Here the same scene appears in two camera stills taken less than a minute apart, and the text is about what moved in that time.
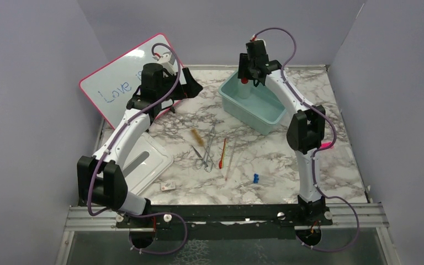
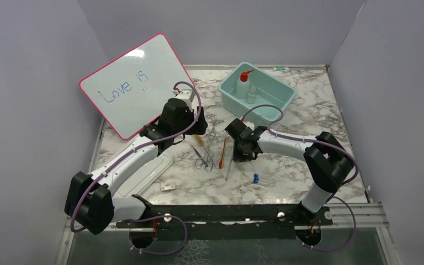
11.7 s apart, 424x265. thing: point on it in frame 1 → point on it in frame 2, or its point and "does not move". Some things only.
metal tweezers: [197, 153] does not move
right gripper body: [244, 67] → [240, 153]
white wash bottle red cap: [244, 88] does not move
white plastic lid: [144, 160] does not move
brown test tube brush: [196, 136] does not move
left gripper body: [184, 91] → [188, 118]
